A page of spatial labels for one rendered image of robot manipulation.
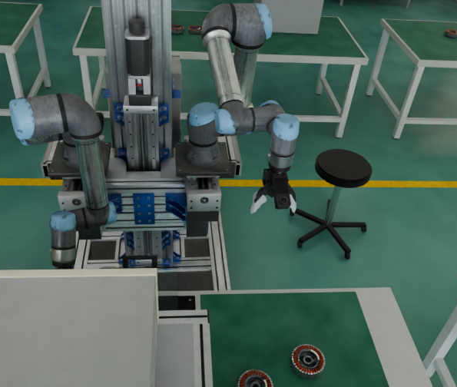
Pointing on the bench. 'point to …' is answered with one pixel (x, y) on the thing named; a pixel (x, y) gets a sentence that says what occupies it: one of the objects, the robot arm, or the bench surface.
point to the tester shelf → (183, 349)
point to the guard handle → (139, 259)
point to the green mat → (291, 338)
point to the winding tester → (64, 328)
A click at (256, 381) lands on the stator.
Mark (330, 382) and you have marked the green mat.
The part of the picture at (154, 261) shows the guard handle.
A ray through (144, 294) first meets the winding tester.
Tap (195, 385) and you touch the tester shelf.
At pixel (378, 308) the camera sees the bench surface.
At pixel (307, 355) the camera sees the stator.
